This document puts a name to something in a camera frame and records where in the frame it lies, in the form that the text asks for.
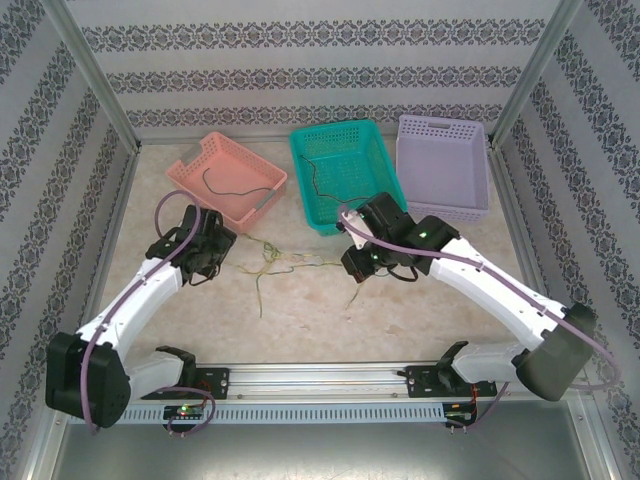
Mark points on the purple plastic basket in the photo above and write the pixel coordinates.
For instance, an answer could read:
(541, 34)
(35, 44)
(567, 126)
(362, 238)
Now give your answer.
(445, 170)

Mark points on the teal plastic basket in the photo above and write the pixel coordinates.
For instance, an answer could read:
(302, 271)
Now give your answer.
(345, 170)

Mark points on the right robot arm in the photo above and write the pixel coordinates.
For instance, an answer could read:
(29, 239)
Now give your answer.
(500, 290)

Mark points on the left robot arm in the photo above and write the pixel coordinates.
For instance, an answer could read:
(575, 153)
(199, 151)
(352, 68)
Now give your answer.
(130, 300)

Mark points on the pink plastic basket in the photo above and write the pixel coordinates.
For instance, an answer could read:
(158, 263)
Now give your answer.
(225, 165)

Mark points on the sheet metal shelf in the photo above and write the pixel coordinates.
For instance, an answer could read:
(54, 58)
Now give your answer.
(320, 455)

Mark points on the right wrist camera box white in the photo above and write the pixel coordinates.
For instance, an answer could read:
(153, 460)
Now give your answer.
(356, 227)

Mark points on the aluminium side rail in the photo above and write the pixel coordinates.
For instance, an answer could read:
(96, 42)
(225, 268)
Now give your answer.
(111, 225)
(512, 200)

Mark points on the aluminium rear rail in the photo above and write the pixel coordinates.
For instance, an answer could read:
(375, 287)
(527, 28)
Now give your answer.
(160, 142)

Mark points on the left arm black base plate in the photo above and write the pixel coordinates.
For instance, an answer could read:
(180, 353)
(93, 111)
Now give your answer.
(217, 382)

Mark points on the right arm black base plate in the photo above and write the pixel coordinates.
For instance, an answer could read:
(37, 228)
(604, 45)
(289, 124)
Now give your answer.
(420, 382)

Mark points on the aluminium mounting rail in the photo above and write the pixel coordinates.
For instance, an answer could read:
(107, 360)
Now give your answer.
(310, 382)

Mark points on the aluminium frame post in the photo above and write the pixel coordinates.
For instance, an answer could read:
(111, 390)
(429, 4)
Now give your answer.
(85, 60)
(540, 65)

